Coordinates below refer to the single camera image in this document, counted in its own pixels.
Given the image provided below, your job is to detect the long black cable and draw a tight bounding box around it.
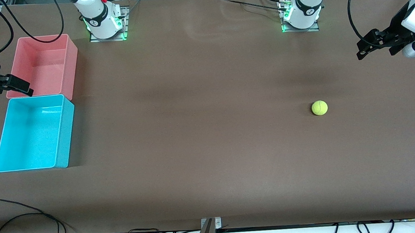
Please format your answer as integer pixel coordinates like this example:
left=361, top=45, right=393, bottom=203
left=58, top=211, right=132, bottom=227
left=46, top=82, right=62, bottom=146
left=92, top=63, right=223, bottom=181
left=0, top=194, right=77, bottom=233

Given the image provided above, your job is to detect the yellow-green tennis ball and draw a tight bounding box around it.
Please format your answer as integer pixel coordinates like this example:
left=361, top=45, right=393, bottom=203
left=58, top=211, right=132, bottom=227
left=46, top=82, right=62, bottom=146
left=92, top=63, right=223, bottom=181
left=311, top=100, right=329, bottom=116

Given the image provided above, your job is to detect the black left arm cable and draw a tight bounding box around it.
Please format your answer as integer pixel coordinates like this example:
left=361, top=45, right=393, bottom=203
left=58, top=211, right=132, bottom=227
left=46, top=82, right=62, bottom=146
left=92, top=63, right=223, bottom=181
left=347, top=0, right=382, bottom=48

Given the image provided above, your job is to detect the pink plastic bin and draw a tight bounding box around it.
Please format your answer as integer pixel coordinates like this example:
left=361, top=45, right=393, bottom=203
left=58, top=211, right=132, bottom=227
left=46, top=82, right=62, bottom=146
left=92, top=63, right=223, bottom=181
left=2, top=33, right=82, bottom=105

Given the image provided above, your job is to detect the blue plastic bin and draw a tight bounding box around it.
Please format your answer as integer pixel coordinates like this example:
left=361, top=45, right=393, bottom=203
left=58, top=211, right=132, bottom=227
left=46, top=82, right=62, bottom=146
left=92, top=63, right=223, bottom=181
left=0, top=93, right=79, bottom=173

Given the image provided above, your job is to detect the small metal bracket plate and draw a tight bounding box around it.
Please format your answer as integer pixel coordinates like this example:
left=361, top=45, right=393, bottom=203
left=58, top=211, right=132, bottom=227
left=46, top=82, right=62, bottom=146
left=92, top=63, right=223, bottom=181
left=200, top=217, right=222, bottom=230

